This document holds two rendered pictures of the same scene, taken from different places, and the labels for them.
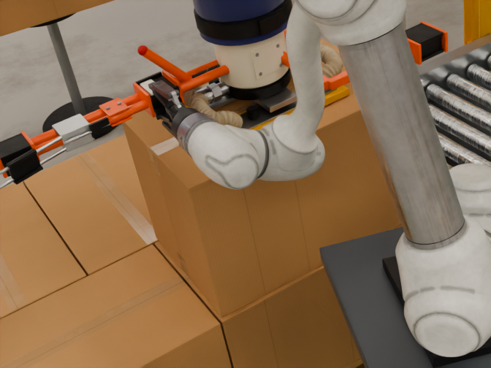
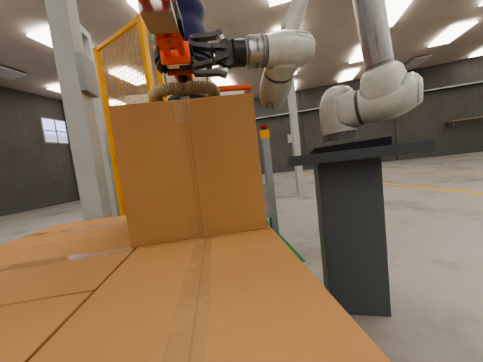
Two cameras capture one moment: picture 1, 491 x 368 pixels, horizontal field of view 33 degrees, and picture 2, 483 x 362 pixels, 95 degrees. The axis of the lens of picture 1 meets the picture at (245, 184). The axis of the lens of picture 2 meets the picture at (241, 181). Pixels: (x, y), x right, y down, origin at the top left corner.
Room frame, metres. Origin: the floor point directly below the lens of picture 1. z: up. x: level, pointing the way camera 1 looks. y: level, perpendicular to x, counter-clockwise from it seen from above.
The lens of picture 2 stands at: (1.35, 0.76, 0.75)
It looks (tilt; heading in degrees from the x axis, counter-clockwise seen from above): 5 degrees down; 288
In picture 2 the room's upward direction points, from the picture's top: 7 degrees counter-clockwise
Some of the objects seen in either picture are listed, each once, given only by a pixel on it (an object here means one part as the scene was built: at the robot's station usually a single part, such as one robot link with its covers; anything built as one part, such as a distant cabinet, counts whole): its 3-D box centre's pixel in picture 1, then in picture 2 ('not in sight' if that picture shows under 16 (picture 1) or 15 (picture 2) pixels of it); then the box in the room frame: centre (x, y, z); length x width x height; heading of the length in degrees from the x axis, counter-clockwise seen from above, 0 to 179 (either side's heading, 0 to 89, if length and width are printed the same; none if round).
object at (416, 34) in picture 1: (421, 42); not in sight; (1.68, -0.46, 1.08); 0.09 x 0.08 x 0.05; 24
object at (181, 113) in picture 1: (184, 122); (230, 53); (1.55, 0.10, 1.08); 0.09 x 0.07 x 0.08; 24
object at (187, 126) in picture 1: (200, 135); (254, 52); (1.48, 0.07, 1.08); 0.09 x 0.06 x 0.09; 114
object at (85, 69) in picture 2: not in sight; (88, 75); (3.06, -0.73, 1.62); 0.20 x 0.05 x 0.30; 114
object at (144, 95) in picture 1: (158, 93); (177, 59); (1.70, 0.15, 1.08); 0.10 x 0.08 x 0.06; 24
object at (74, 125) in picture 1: (73, 132); (159, 12); (1.61, 0.35, 1.07); 0.07 x 0.07 x 0.04; 24
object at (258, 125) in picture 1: (278, 105); not in sight; (1.71, -0.12, 0.97); 0.34 x 0.10 x 0.05; 114
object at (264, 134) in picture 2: not in sight; (270, 187); (1.70, -1.14, 0.50); 0.07 x 0.07 x 1.00; 24
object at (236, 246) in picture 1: (272, 168); (200, 168); (1.79, -0.08, 0.74); 0.60 x 0.40 x 0.40; 112
